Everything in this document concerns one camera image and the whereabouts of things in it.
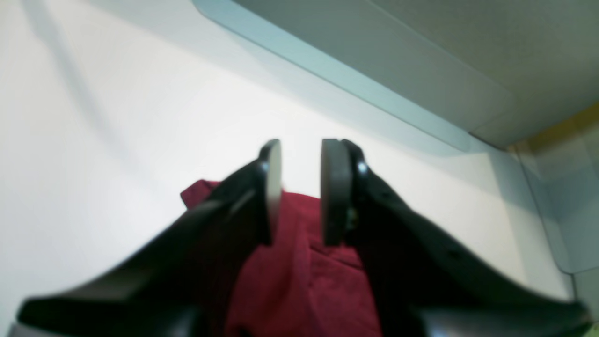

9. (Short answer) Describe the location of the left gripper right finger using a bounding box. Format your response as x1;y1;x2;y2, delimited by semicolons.
321;139;591;337

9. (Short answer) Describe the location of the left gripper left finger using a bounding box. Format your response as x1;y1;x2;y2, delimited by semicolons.
17;140;282;337

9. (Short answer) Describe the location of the dark red t-shirt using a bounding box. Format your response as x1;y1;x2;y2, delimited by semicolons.
193;190;382;337

